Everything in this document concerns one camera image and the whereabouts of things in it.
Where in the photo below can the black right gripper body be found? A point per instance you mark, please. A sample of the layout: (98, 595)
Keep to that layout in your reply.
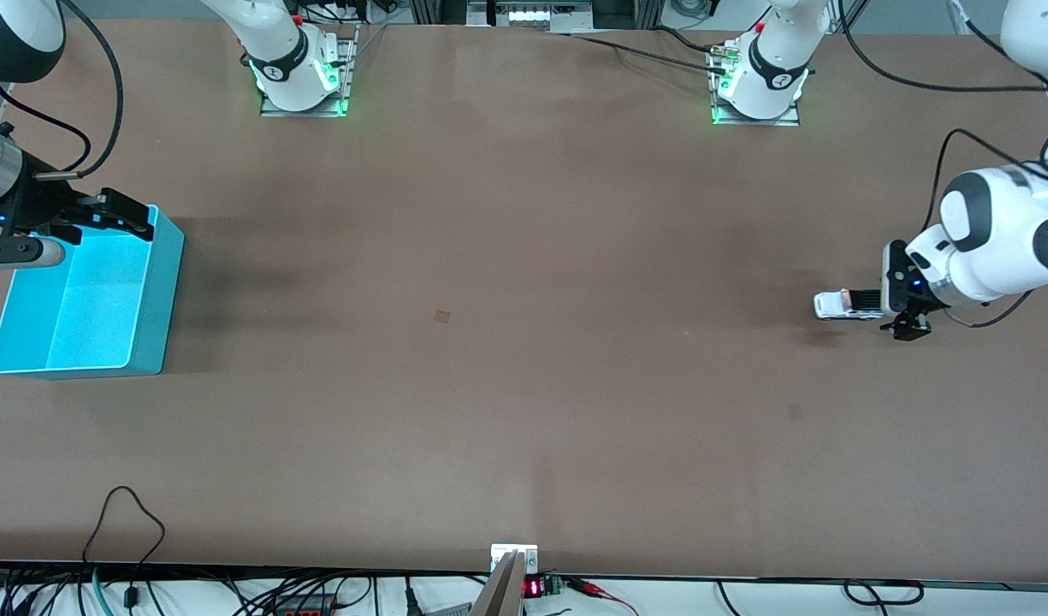
(38, 210)

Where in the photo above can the white jeep toy black roof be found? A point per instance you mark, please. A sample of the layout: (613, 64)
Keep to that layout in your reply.
(831, 305)

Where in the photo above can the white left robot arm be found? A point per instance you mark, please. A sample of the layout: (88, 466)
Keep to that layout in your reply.
(1003, 222)

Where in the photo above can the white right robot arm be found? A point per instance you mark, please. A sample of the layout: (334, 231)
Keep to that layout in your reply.
(288, 81)

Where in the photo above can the cyan plastic bin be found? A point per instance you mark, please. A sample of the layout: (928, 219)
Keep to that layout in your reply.
(87, 325)

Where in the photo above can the red clip leads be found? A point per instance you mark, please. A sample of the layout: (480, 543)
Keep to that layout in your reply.
(588, 587)

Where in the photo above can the orange power strip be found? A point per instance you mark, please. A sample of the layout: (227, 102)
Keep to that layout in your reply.
(305, 609)

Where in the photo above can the lit electronics box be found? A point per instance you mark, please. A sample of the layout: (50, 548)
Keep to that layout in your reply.
(532, 15)

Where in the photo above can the red digit display module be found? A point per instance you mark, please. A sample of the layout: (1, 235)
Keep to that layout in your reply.
(533, 588)

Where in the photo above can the grey metal bar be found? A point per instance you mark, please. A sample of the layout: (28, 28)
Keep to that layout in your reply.
(502, 595)

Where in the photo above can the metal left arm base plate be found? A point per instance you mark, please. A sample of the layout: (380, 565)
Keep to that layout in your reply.
(789, 121)

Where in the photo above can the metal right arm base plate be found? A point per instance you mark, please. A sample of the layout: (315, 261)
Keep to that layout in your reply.
(351, 51)

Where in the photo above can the aluminium frame post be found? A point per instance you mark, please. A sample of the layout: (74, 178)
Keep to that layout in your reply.
(419, 10)

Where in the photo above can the white metal bracket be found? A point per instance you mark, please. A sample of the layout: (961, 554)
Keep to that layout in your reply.
(500, 552)

